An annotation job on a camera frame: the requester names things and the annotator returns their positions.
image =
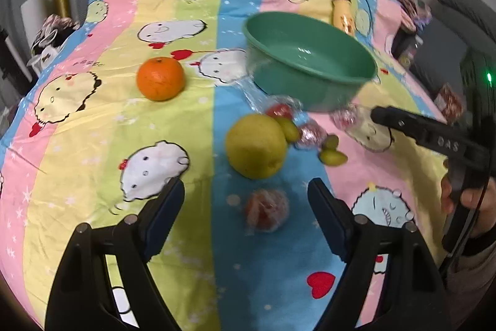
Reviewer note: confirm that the green plastic basin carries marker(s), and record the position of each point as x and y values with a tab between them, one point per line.
289	54

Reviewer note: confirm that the large yellow-green pear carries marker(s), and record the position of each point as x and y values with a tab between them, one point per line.
255	146

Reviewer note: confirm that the person's right hand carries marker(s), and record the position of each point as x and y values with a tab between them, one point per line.
472	199

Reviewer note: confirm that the red patterned box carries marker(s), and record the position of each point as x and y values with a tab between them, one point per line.
449	103

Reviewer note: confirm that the clutter pile with fabric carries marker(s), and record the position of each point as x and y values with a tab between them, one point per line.
50	40

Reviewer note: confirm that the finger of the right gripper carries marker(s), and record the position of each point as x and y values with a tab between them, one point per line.
430	133

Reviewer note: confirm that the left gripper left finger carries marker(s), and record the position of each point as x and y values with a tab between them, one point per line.
81	295

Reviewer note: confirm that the grey sofa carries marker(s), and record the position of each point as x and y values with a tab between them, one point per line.
456	27

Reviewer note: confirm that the orange fruit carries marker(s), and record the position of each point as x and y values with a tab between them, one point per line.
160	79

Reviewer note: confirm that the small green olive fruit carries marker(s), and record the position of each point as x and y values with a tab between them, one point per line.
291	132
332	158
331	142

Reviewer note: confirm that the colourful cartoon bed sheet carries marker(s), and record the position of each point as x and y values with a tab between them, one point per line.
87	146

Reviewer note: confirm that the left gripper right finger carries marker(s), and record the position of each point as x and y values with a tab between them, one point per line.
413	296

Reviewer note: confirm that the red tomato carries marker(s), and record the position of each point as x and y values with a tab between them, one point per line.
281	110

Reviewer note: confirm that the plastic-wrapped peeled orange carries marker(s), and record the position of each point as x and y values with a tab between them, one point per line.
266	210

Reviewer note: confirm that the yellow cartoon bottle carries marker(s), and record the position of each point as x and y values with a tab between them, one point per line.
342	17

